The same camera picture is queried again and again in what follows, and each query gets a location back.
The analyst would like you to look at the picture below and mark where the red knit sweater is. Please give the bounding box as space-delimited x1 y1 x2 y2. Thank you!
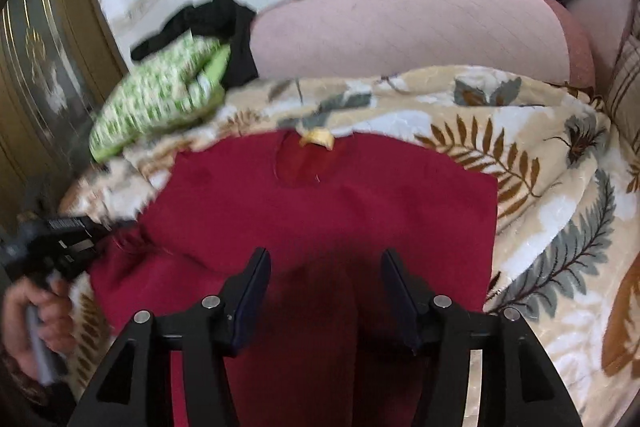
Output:
90 131 497 426

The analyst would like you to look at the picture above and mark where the person's left hand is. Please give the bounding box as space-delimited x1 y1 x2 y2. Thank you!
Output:
1 277 76 379

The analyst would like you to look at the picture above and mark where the floral leaf print blanket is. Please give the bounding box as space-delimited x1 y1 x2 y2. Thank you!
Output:
61 66 639 426

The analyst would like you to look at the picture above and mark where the wooden wardrobe door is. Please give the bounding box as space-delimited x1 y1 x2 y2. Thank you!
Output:
1 0 126 231

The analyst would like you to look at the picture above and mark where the green white patterned pillow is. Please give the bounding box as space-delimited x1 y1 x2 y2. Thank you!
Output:
89 32 231 162

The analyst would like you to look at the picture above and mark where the black garment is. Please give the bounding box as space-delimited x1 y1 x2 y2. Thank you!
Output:
130 0 258 90

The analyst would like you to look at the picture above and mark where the brown striped cushion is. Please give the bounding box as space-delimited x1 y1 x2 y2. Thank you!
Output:
605 11 640 155

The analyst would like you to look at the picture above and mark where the pink quilted bolster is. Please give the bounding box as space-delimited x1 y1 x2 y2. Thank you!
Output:
250 0 596 88

